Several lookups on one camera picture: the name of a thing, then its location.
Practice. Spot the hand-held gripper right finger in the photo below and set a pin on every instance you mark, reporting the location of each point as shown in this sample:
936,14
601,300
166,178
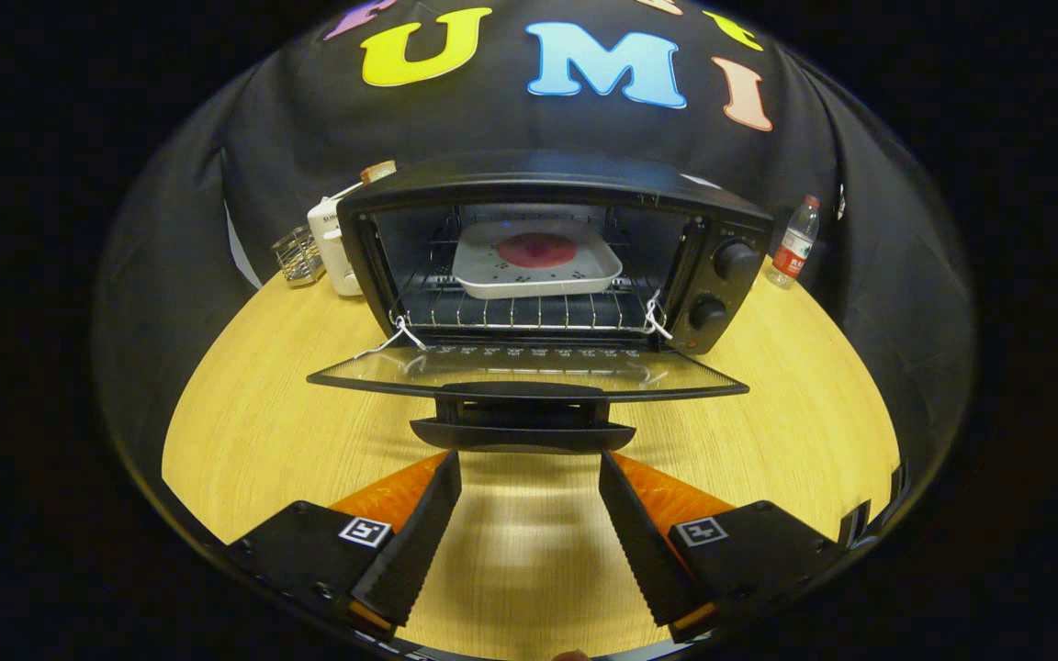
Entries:
644,551

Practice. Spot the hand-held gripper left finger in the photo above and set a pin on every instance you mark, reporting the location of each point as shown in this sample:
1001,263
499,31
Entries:
419,542

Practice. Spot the white square plate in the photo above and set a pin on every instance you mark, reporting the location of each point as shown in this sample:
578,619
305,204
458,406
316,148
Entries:
538,280

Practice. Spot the pink round food slice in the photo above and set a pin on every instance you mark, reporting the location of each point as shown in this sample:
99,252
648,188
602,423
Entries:
536,250

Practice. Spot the black toaster oven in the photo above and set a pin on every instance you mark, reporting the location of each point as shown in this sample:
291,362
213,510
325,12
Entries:
538,179

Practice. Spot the white bread toaster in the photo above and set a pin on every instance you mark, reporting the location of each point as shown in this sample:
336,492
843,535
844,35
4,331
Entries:
327,239

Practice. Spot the red label water bottle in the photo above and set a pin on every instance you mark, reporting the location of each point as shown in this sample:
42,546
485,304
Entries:
793,248

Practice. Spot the toasted bread slice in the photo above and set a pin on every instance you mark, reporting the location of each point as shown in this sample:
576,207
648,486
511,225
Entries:
378,172

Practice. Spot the black backdrop cloth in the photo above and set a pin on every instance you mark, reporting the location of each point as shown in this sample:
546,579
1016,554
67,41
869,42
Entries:
309,128

